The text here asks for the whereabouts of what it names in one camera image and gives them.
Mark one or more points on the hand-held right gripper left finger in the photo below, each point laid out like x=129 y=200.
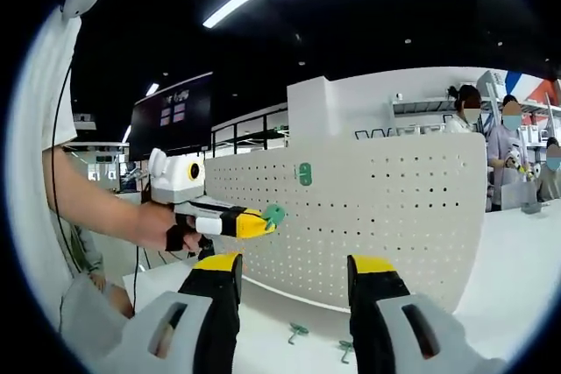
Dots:
x=215 y=299

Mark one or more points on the person's left hand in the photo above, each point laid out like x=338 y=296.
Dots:
x=153 y=225

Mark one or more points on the green hook assembly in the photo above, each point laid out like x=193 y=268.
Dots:
x=303 y=182
x=298 y=328
x=346 y=344
x=276 y=214

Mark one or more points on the white mesh office chair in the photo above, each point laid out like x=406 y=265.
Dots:
x=87 y=317

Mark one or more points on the large black hanging screen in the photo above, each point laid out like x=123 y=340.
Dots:
x=149 y=129

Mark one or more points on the white pegboard mounting plate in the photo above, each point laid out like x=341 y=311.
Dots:
x=342 y=150

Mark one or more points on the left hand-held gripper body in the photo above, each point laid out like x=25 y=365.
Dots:
x=175 y=177

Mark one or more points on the person's white shirt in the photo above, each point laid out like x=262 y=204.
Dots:
x=39 y=107

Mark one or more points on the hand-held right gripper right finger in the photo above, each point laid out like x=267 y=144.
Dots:
x=377 y=304

